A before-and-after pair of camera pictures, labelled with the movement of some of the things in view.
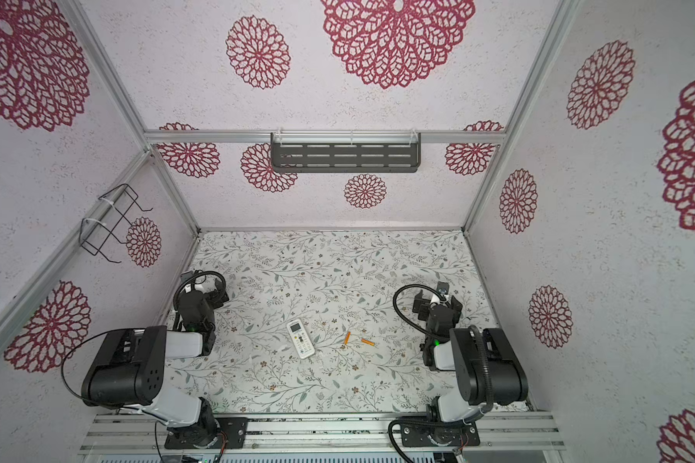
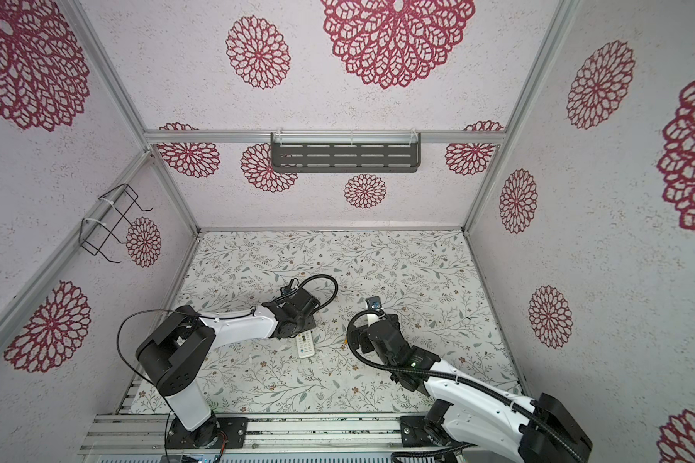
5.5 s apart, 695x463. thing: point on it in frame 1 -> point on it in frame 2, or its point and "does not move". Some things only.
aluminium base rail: x=318 y=432 does not move
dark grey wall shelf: x=343 y=151 does not move
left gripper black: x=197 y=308 -> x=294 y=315
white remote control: x=300 y=339 does not move
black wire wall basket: x=106 y=218 does not move
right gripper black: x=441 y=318 -> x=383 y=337
